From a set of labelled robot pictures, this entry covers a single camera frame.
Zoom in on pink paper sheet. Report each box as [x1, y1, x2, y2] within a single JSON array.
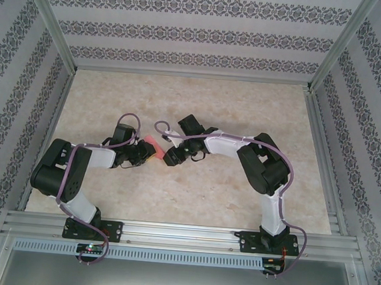
[[141, 133, 165, 161]]

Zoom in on aluminium mounting rail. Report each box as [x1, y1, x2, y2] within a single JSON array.
[[0, 207, 360, 265]]

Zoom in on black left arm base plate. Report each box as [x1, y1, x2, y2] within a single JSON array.
[[63, 216, 125, 244]]

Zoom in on aluminium back rail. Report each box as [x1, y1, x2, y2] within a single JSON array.
[[72, 61, 313, 92]]

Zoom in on aluminium side rail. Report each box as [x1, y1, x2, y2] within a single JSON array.
[[16, 66, 78, 215], [291, 88, 362, 237]]

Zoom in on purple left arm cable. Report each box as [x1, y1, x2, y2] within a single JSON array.
[[49, 106, 144, 266]]

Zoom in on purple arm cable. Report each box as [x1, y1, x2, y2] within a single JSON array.
[[49, 106, 144, 266], [141, 120, 319, 282]]

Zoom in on slotted grey cable duct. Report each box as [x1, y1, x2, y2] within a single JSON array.
[[12, 235, 265, 272]]

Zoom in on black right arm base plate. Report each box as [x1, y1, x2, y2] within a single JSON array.
[[233, 229, 303, 258]]

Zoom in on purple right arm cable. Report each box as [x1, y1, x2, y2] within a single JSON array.
[[141, 120, 319, 282]]

